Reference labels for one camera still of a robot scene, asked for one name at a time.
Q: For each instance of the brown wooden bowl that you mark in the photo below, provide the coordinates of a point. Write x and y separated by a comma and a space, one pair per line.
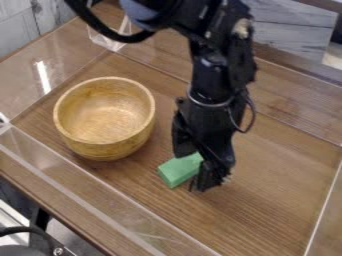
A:
104, 117

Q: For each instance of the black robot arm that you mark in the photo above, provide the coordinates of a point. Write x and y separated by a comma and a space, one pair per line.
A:
219, 31

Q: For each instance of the clear acrylic tray wall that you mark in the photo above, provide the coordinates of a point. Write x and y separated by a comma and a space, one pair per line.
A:
119, 226

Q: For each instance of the black table leg bracket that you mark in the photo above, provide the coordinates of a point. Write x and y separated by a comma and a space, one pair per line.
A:
41, 241

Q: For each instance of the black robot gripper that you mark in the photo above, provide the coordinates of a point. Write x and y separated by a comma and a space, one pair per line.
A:
203, 128

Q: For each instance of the green rectangular block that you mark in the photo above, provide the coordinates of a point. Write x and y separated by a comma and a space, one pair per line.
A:
177, 170

